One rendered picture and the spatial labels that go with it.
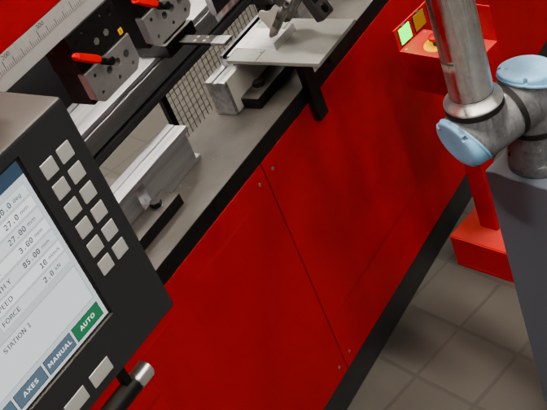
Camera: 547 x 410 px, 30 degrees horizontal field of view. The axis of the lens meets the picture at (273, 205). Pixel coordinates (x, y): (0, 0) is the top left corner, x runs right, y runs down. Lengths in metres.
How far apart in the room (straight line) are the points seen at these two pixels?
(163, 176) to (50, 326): 1.04
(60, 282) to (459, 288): 1.95
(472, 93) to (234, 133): 0.69
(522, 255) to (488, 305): 0.69
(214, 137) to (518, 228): 0.73
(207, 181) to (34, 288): 1.09
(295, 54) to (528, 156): 0.59
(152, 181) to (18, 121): 1.05
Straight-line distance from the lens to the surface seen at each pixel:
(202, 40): 2.57
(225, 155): 2.34
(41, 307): 1.26
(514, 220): 2.26
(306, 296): 2.58
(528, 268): 2.35
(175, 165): 2.31
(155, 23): 2.22
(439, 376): 2.86
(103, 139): 2.50
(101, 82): 2.10
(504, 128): 2.00
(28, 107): 1.25
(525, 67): 2.07
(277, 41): 2.40
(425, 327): 2.99
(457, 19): 1.85
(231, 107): 2.46
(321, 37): 2.38
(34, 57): 1.99
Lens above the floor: 2.13
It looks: 36 degrees down
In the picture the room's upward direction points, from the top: 23 degrees counter-clockwise
